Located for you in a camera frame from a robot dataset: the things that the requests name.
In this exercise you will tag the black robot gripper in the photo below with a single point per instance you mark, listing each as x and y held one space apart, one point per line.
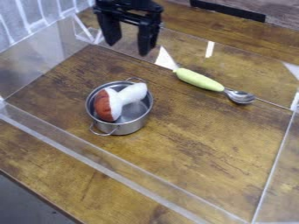
143 12

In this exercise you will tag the red and white plush mushroom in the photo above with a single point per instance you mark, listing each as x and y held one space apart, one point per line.
109 101

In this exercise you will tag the small silver metal pot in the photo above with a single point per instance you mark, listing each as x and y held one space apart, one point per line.
133 114

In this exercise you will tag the black bar at back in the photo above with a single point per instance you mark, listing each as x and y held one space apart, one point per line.
228 10

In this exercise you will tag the clear acrylic enclosure wall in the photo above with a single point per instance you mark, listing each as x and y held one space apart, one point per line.
208 162

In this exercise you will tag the green handled metal spoon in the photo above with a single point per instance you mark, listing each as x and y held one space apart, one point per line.
203 82

